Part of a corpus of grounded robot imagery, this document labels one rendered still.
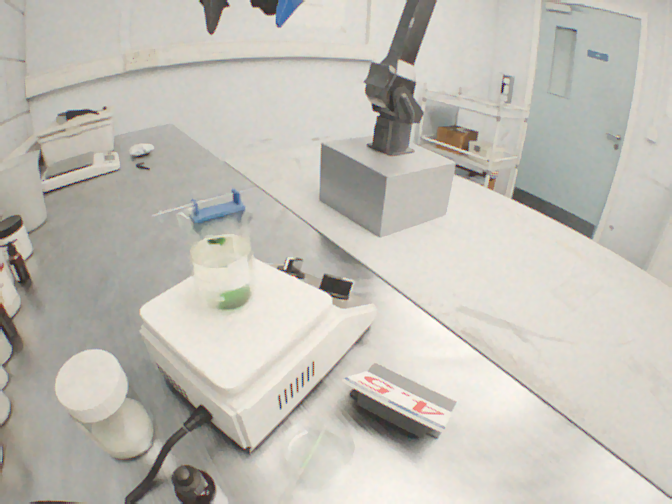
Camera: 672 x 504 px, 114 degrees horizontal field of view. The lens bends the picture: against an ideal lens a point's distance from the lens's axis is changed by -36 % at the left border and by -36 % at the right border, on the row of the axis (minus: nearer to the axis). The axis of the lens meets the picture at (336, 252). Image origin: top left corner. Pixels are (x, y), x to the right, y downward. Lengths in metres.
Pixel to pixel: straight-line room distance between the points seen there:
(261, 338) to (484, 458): 0.21
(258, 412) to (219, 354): 0.05
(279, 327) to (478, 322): 0.25
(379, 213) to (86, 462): 0.49
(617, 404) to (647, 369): 0.10
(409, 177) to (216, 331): 0.39
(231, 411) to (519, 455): 0.24
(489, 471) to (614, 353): 0.26
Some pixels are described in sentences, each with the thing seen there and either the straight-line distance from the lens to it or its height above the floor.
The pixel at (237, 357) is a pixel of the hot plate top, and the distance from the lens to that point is 0.23.
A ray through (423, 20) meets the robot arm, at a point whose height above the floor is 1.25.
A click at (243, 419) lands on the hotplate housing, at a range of 0.24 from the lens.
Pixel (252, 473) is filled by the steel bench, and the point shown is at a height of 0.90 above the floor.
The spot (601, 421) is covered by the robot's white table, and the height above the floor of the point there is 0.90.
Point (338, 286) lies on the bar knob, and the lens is 0.34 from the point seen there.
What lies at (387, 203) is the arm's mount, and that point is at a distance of 0.52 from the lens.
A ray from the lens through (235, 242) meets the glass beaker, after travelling 0.23.
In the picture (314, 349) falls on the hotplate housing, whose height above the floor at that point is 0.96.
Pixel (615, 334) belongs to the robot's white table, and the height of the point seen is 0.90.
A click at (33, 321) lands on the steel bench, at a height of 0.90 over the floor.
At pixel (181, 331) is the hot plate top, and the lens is 0.26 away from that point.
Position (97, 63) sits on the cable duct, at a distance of 1.63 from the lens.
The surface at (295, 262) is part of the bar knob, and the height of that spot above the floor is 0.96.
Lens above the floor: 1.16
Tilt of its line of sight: 32 degrees down
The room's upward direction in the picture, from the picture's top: 3 degrees clockwise
